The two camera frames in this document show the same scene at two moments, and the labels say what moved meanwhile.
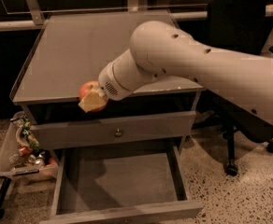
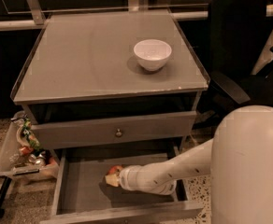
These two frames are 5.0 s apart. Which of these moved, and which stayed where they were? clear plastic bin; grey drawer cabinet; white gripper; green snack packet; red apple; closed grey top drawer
Moved: white gripper; red apple
Stayed: grey drawer cabinet; clear plastic bin; green snack packet; closed grey top drawer
